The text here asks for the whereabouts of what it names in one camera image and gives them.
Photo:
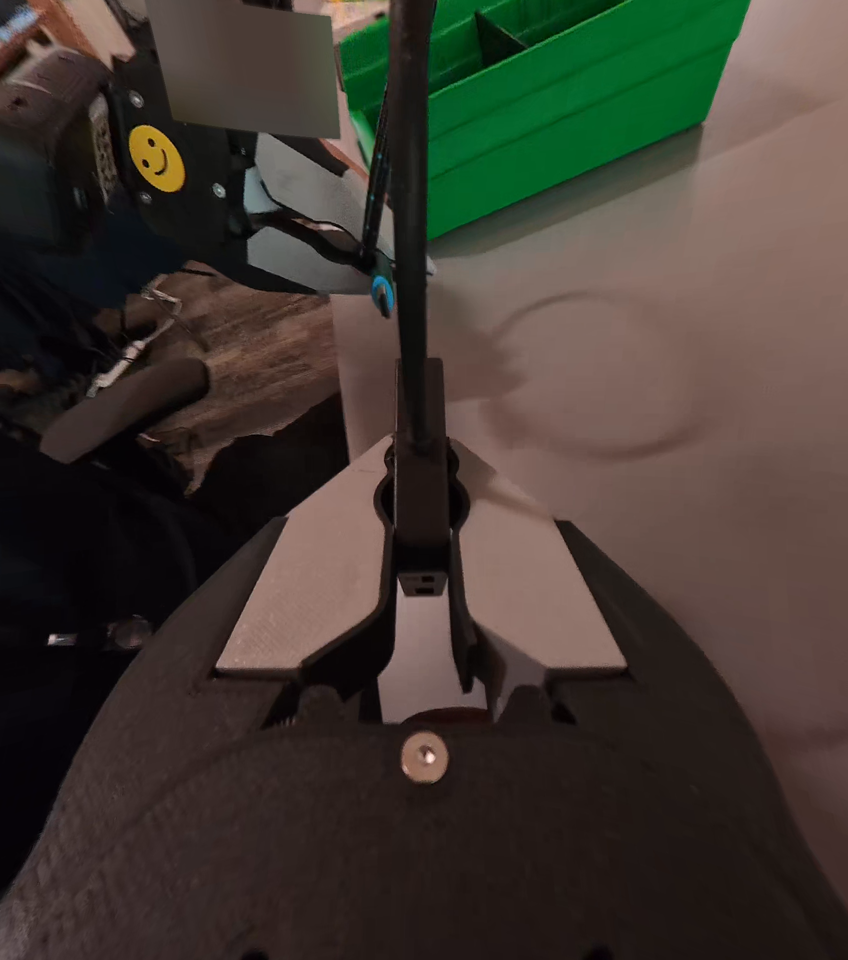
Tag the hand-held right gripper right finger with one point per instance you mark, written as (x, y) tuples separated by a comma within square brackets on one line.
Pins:
[(536, 592)]

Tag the black chair armrest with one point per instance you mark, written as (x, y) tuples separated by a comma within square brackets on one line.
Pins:
[(131, 405)]

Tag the green plastic bin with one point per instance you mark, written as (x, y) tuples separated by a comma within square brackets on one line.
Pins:
[(581, 112)]

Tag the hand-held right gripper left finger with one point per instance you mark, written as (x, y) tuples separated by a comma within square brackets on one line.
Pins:
[(304, 585)]

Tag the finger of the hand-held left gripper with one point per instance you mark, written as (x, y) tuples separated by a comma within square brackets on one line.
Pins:
[(296, 259), (304, 184)]

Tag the person's left forearm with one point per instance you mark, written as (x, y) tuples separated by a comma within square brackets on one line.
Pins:
[(94, 270)]

